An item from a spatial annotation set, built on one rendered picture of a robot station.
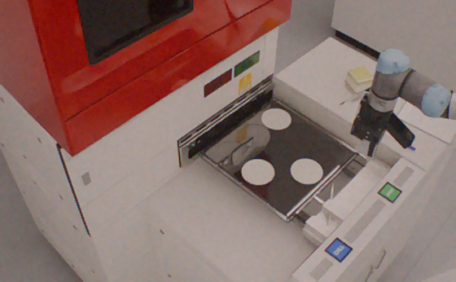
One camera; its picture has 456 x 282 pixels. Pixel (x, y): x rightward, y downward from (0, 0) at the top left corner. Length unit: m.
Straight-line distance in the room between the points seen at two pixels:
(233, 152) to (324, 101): 0.36
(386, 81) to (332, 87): 0.58
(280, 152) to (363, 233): 0.40
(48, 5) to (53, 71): 0.15
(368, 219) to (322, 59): 0.70
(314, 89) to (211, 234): 0.62
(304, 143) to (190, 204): 0.41
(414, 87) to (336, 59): 0.75
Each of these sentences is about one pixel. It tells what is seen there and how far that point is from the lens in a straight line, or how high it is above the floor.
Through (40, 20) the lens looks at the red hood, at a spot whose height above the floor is 1.60.
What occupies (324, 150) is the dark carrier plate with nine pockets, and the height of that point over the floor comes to 0.90.
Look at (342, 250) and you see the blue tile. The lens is 1.35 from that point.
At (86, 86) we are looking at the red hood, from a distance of 1.10.
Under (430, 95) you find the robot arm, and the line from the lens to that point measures 1.18.
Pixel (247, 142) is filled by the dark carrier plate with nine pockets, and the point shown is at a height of 0.90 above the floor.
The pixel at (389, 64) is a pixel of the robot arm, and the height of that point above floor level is 1.40.
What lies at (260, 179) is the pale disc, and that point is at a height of 0.90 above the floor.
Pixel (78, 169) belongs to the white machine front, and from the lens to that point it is 1.31.
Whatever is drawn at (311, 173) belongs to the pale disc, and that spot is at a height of 0.90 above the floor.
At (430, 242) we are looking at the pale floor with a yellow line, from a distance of 2.66.
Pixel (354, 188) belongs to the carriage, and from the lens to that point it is 1.58.
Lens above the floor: 2.10
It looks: 46 degrees down
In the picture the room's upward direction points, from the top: 1 degrees clockwise
